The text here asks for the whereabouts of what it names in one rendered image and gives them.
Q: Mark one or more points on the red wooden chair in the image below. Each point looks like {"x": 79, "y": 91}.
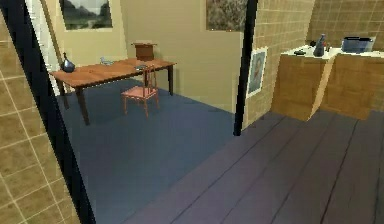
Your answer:
{"x": 141, "y": 92}

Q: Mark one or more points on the dark flat object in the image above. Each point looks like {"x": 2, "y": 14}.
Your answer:
{"x": 141, "y": 67}

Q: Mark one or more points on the blue portrait framed picture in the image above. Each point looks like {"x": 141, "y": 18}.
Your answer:
{"x": 256, "y": 71}

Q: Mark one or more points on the pale grey small dish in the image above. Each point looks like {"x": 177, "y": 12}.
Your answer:
{"x": 106, "y": 61}

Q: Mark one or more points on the brown wooden table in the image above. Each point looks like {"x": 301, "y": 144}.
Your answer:
{"x": 100, "y": 71}

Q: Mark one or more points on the mottled grey framed picture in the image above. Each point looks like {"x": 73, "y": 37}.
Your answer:
{"x": 226, "y": 15}

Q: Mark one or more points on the small black flat object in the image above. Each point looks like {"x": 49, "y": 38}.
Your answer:
{"x": 299, "y": 52}

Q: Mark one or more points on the dark blue vase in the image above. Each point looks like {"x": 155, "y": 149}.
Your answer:
{"x": 67, "y": 65}

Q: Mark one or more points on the small black round object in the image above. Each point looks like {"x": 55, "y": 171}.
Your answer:
{"x": 312, "y": 43}

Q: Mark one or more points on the wooden kitchen counter cabinet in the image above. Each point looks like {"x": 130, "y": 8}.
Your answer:
{"x": 330, "y": 83}

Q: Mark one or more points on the dark grey bottle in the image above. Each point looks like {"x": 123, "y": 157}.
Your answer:
{"x": 319, "y": 46}

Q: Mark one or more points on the landscape framed picture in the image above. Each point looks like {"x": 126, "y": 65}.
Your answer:
{"x": 86, "y": 14}

